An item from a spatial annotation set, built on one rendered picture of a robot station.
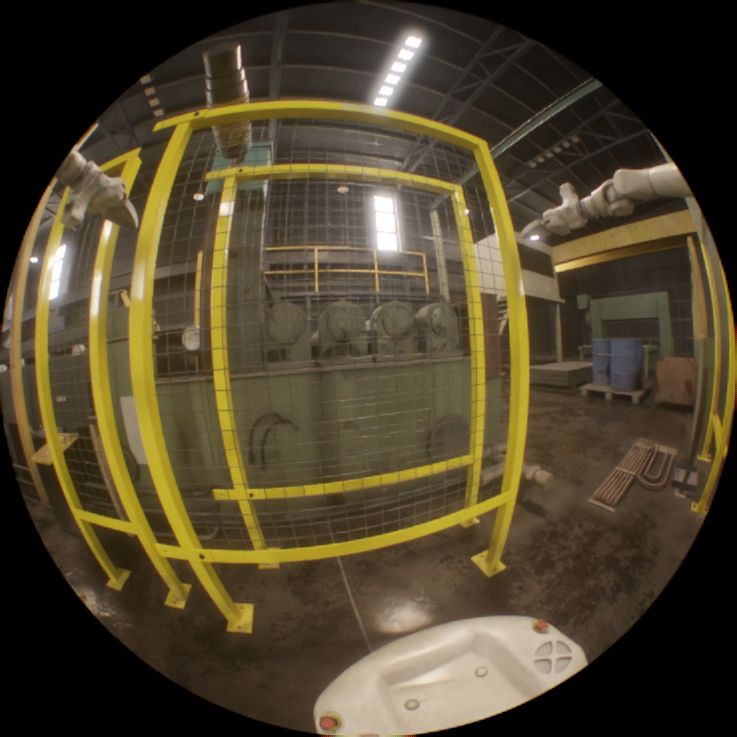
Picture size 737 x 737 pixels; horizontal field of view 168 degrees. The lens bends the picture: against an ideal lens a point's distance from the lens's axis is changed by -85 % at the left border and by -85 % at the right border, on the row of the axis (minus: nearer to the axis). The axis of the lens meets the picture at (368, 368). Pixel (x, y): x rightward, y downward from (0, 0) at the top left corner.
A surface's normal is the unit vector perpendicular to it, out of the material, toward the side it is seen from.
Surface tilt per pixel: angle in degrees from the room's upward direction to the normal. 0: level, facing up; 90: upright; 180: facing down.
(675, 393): 90
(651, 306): 90
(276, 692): 0
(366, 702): 0
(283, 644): 0
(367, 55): 173
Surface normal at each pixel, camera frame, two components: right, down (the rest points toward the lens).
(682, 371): -0.94, 0.08
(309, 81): 0.09, 0.99
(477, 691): -0.06, -1.00
